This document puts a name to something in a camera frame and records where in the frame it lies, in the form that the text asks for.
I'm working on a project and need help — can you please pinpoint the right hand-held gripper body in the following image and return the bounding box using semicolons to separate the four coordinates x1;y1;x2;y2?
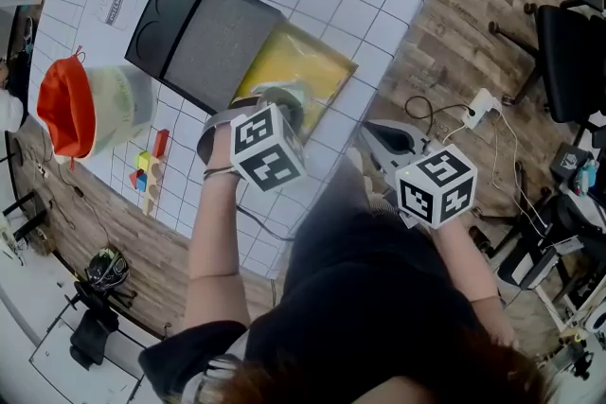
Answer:
358;118;478;231

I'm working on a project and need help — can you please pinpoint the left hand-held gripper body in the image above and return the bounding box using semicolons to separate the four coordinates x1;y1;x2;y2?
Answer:
196;86;309;194

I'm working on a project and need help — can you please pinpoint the black and grey tray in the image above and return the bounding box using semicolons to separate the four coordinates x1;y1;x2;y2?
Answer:
124;0;359;144

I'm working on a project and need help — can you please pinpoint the person's right forearm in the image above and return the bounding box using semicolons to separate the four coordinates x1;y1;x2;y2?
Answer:
427;211;506;305

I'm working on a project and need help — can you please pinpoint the person's left forearm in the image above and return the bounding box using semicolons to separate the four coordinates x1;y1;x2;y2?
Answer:
187;167;251;283

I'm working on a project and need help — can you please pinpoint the small black box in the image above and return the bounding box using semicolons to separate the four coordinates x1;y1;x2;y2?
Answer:
548;141;591;182

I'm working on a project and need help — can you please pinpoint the person's left hand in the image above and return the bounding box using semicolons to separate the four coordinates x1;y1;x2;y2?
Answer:
206;126;235;172

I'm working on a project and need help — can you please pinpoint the white power strip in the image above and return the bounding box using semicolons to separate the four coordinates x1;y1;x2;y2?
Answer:
460;87;504;132

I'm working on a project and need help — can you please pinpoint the wooden shape block board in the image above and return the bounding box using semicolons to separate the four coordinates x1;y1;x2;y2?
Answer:
140;155;168;218

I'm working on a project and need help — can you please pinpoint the person's black clothing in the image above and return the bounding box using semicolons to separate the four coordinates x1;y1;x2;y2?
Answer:
138;154;522;404

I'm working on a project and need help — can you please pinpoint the red and blue toy block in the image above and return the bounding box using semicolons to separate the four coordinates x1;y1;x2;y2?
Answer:
128;168;151;194

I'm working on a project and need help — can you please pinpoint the blue bottle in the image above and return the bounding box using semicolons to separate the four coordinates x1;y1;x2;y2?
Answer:
574;157;598;196

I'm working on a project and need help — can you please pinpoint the cream bag with red lining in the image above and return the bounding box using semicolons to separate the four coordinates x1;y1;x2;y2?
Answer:
36;53;156;167

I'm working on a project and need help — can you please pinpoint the black office chair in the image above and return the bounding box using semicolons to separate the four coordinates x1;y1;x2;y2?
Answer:
489;0;606;134

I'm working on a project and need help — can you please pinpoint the black helmet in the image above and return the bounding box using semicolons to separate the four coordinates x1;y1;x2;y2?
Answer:
84;247;132;295

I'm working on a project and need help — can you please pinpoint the black tripod stand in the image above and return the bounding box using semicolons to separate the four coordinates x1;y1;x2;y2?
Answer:
62;280;139;314

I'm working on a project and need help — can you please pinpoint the black cloth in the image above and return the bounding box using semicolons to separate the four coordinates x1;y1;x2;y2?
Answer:
69;308;120;371

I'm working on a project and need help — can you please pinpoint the black hair tie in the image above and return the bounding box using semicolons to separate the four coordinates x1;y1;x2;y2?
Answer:
202;164;243;181

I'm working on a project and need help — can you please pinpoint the thin black cable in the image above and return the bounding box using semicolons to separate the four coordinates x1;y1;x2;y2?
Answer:
235;204;298;243

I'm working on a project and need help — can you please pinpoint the white cable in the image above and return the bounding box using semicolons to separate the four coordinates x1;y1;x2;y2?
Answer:
490;107;553;238

